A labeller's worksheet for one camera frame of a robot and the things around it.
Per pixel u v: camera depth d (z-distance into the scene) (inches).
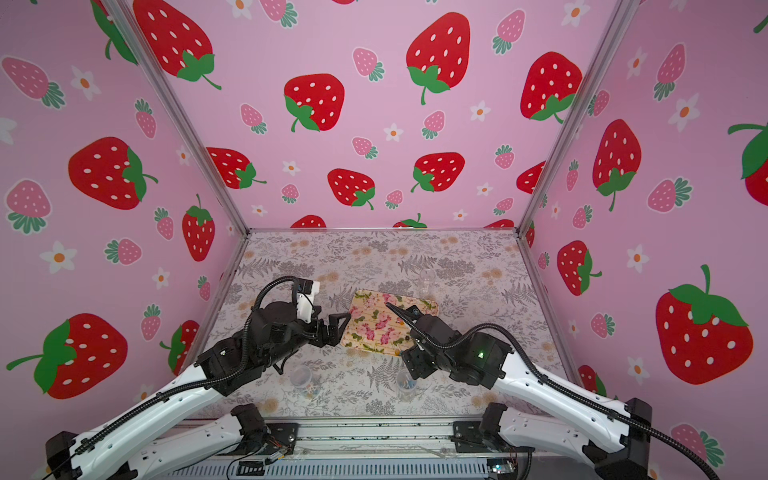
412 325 20.1
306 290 23.7
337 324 25.0
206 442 22.6
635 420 15.8
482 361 18.8
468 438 28.8
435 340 20.1
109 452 15.9
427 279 42.3
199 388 17.9
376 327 36.8
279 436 29.4
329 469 27.6
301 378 32.3
